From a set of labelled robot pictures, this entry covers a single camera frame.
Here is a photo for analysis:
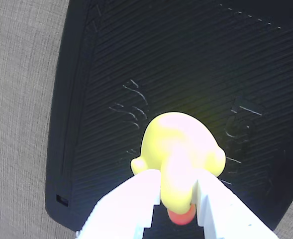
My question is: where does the yellow rubber duck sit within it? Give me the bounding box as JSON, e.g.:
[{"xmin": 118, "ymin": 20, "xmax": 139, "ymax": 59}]
[{"xmin": 130, "ymin": 111, "xmax": 227, "ymax": 226}]

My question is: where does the black flat plastic case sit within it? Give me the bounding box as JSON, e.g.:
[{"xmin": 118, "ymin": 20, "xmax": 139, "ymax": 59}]
[{"xmin": 44, "ymin": 0, "xmax": 293, "ymax": 234}]

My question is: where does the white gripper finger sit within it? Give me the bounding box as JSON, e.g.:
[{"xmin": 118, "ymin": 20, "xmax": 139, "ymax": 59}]
[
  {"xmin": 193, "ymin": 170, "xmax": 279, "ymax": 239},
  {"xmin": 75, "ymin": 170, "xmax": 161, "ymax": 239}
]

